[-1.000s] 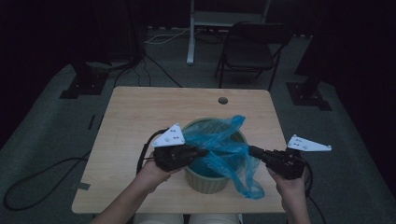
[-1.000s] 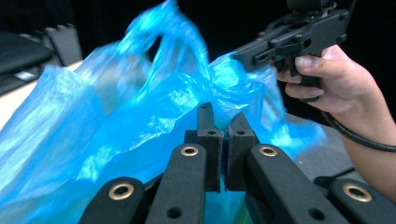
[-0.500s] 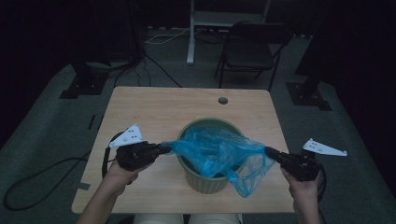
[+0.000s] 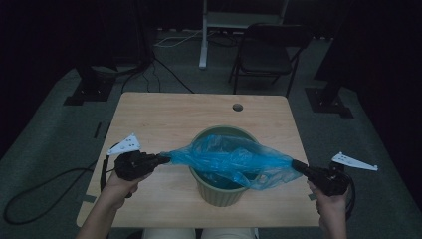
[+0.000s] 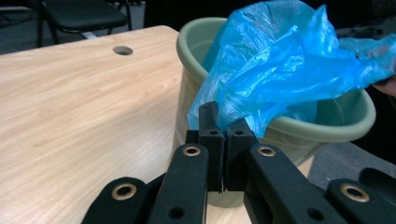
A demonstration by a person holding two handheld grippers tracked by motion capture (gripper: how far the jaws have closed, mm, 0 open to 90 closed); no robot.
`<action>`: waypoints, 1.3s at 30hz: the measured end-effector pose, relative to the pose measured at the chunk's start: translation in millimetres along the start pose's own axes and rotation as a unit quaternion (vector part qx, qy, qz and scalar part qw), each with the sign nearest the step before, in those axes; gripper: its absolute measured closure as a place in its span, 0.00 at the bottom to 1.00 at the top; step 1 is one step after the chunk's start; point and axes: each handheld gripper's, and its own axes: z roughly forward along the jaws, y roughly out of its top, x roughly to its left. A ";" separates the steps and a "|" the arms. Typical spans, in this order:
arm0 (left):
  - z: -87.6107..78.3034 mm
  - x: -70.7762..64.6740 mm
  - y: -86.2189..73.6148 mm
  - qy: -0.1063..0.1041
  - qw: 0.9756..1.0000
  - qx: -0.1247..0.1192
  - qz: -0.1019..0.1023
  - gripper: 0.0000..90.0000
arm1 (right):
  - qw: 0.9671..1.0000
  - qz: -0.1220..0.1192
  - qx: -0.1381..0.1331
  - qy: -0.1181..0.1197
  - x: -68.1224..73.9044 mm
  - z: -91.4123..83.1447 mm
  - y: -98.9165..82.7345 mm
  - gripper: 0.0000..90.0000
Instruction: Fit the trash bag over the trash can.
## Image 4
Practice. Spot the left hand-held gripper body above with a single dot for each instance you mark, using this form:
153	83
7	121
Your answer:
132	164

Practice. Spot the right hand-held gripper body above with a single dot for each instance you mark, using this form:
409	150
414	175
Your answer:
330	181

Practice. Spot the blue plastic trash bag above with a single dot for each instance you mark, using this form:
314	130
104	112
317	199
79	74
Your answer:
229	159

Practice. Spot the green plastic trash bin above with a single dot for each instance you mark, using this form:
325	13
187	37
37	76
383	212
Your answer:
219	195

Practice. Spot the person's right hand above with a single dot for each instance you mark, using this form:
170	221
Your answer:
331	204

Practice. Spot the person's left hand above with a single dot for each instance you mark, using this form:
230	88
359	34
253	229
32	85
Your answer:
121	191

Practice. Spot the grey tape piece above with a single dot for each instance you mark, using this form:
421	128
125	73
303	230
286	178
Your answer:
312	196
89	198

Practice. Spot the black tape strip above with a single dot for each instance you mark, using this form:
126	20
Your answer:
97	130

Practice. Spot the black metal stand base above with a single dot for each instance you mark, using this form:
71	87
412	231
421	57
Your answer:
328	99
89	89

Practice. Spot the black folding chair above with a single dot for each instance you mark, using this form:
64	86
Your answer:
265	59

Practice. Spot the white metal frame stand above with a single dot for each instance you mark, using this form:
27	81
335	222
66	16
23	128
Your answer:
203	49

